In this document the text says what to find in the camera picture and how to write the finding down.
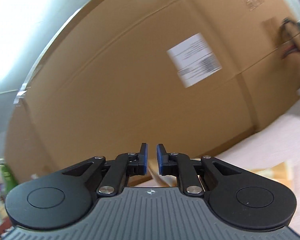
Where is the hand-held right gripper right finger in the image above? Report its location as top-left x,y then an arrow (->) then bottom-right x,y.
156,143 -> 242,197

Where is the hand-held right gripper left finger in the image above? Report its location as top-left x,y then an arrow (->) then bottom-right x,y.
61,142 -> 150,197

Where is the orange striped garment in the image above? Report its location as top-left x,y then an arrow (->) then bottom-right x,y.
150,159 -> 294,195

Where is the large cardboard box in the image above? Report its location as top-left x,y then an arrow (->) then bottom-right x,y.
5,0 -> 256,188

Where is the white shipping label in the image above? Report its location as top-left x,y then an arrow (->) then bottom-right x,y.
166,32 -> 223,88

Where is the pink towel blanket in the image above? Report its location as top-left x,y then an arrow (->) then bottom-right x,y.
135,85 -> 300,233

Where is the cardboard box with small label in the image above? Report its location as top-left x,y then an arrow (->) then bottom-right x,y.
4,102 -> 53,180

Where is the plain low cardboard box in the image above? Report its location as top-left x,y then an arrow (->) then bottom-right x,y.
237,47 -> 300,133

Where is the green paper bag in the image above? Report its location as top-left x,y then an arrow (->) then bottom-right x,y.
0,158 -> 18,193

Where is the clear packing pouch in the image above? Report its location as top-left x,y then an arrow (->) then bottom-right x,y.
262,17 -> 282,32

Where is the red leafed potted plant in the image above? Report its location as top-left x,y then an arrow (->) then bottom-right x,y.
277,17 -> 300,65

